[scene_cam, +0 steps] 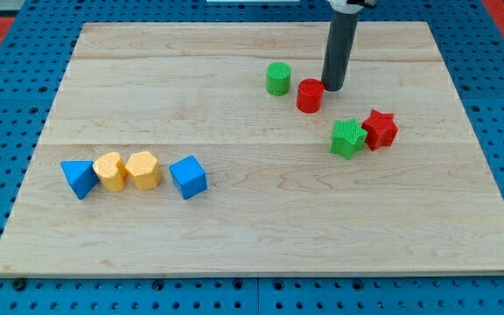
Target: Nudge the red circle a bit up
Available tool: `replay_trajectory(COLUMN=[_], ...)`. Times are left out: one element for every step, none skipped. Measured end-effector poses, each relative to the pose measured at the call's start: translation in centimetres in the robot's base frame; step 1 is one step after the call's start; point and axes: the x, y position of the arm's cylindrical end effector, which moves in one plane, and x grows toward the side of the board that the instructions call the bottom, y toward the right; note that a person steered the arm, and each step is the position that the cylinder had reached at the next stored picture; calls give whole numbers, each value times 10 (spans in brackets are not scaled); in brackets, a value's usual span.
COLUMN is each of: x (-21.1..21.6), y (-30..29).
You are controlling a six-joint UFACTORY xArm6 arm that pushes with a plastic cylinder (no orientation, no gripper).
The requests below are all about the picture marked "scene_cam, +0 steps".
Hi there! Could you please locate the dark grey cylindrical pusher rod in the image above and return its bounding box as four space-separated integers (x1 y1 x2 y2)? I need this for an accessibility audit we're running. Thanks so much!
321 10 359 92

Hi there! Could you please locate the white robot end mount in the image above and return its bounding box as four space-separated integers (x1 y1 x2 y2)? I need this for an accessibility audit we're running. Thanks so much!
328 0 377 14

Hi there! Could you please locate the red cylinder block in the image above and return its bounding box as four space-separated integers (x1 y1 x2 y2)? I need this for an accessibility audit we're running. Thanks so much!
297 79 325 114

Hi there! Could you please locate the green cylinder block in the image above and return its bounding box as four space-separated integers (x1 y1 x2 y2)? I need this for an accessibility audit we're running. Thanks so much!
266 62 292 96

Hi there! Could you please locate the red star block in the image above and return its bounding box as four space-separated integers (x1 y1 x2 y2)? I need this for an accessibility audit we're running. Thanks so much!
361 109 398 151

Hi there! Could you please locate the green star block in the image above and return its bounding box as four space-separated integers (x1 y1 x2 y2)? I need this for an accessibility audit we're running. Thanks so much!
329 119 368 160

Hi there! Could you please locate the light wooden board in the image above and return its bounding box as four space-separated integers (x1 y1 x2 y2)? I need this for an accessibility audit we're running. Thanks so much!
0 22 504 278

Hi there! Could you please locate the blue cube block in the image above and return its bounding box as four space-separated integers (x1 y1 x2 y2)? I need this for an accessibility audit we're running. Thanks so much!
169 155 208 200

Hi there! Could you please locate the yellow hexagon block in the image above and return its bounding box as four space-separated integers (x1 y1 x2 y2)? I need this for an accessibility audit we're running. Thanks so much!
125 151 162 190

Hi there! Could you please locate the yellow heart block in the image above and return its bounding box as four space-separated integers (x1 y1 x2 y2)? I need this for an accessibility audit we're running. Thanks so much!
93 152 127 193

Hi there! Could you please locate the blue triangle block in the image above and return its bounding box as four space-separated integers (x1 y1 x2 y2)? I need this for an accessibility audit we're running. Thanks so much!
60 160 99 200

